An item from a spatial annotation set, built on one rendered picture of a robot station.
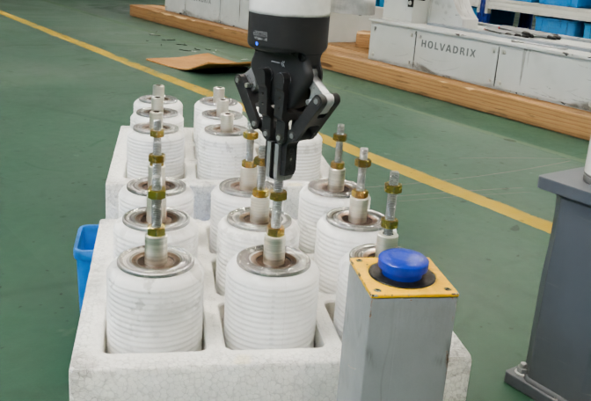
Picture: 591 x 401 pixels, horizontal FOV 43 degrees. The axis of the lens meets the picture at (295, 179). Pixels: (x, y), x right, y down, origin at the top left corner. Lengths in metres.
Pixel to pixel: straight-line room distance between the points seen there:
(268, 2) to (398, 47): 2.72
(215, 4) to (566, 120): 2.57
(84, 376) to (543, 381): 0.62
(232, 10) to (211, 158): 3.30
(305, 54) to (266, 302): 0.24
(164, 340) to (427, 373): 0.26
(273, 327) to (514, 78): 2.31
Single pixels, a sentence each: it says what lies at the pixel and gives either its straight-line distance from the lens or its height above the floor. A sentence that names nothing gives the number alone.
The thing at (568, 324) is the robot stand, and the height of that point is 0.12.
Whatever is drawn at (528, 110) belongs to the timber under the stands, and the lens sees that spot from 2.84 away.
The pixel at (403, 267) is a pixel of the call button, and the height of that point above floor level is 0.33.
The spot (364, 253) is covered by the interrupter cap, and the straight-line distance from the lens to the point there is 0.80.
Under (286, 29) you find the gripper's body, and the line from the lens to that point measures 0.68.
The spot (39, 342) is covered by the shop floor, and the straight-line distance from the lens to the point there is 1.15.
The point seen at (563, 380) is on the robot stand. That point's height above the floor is 0.04.
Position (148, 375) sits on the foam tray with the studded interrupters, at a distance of 0.73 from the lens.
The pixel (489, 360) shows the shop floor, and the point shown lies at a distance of 1.17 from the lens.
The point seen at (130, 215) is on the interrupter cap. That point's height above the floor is 0.25.
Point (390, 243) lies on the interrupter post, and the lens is 0.78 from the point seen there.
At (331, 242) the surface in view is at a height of 0.24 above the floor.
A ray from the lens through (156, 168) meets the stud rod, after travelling 0.85.
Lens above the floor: 0.56
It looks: 17 degrees down
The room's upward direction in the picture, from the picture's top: 4 degrees clockwise
